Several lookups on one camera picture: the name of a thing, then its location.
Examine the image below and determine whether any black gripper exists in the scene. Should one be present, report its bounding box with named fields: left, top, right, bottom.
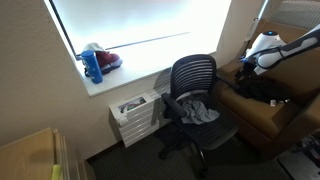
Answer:
left=234, top=60, right=257, bottom=83

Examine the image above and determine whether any black mesh office chair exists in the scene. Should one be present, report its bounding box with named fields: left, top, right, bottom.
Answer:
left=157, top=53, right=242, bottom=175

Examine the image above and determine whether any black bag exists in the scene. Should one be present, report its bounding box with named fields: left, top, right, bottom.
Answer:
left=234, top=70, right=292, bottom=105

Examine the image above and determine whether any tan leather armchair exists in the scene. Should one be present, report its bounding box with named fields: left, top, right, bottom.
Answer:
left=213, top=18, right=320, bottom=158

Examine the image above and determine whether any grey-blue crumpled cloth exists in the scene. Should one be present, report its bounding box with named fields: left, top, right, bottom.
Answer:
left=180, top=99, right=221, bottom=126

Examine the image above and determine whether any white drawer unit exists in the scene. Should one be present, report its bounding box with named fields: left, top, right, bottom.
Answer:
left=108, top=70, right=175, bottom=149

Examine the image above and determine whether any red and white shoe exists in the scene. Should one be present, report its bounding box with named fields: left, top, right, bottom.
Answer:
left=82, top=42, right=124, bottom=76

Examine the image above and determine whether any blue cylindrical bottle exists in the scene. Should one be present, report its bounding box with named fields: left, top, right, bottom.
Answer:
left=80, top=49, right=105, bottom=85

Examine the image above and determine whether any yellow sticky note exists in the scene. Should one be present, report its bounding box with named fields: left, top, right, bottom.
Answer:
left=50, top=163, right=64, bottom=180

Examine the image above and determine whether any light wooden dresser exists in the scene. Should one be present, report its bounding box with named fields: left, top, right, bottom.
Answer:
left=0, top=127, right=97, bottom=180

